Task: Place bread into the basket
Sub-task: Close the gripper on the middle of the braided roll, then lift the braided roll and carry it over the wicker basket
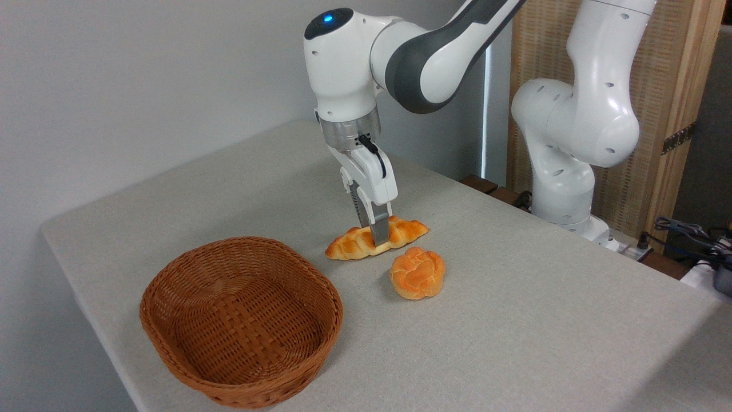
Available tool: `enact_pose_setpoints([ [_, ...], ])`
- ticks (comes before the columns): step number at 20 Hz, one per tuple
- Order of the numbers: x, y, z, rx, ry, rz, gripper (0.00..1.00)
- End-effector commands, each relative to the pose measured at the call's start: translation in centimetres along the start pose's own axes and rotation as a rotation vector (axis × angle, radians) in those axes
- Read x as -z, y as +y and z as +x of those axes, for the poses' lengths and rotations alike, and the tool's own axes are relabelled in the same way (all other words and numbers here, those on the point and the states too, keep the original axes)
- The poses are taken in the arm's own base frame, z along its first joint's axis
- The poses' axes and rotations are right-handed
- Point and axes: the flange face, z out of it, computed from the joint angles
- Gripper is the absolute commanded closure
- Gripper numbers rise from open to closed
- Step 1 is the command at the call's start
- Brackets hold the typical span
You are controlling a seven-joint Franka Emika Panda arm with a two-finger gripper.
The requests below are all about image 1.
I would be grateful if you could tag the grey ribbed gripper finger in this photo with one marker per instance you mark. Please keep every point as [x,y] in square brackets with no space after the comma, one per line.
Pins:
[380,229]
[360,209]

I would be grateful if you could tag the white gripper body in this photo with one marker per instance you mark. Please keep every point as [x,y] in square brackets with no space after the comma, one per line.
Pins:
[372,177]

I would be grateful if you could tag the long braided bread loaf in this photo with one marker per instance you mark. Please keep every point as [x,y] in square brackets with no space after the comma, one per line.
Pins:
[400,232]

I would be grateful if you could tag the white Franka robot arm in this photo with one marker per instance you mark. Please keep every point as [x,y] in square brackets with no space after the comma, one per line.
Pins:
[589,114]

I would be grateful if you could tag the round knotted bread roll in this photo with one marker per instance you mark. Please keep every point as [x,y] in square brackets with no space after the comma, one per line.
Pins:
[417,273]

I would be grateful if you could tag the brown wicker basket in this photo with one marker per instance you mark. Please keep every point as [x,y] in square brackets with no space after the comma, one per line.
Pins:
[240,349]

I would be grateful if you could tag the dark brown wooden slats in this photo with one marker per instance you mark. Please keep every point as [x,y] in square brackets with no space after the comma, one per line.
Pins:
[486,186]

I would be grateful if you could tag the black metal hinge bracket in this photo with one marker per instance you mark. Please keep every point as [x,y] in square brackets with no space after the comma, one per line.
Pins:
[678,138]

